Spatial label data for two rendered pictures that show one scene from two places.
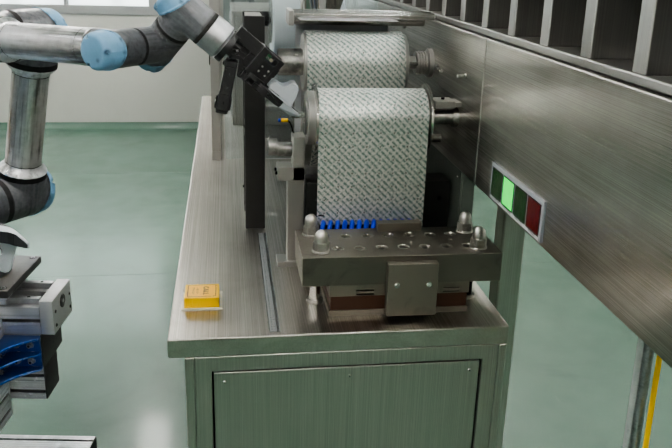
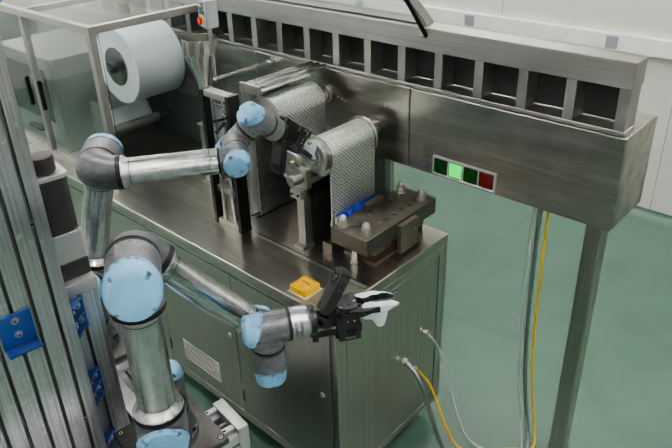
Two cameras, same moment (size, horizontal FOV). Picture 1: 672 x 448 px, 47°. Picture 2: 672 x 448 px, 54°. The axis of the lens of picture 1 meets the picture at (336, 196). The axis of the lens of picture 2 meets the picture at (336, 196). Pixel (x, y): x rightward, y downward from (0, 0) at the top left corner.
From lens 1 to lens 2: 1.43 m
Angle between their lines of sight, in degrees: 37
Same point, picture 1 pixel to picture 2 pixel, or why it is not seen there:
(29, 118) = (107, 219)
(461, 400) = (433, 279)
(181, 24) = (262, 128)
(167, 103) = not seen: outside the picture
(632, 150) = (569, 151)
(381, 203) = (358, 192)
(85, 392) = not seen: hidden behind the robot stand
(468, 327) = (435, 242)
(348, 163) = (343, 177)
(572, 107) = (515, 130)
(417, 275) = (411, 226)
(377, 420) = (405, 308)
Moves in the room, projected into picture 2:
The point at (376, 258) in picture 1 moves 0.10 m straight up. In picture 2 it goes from (393, 226) to (393, 200)
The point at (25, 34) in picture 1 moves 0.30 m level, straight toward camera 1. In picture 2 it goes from (158, 166) to (247, 187)
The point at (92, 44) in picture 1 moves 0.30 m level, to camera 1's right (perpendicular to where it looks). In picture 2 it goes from (236, 162) to (321, 134)
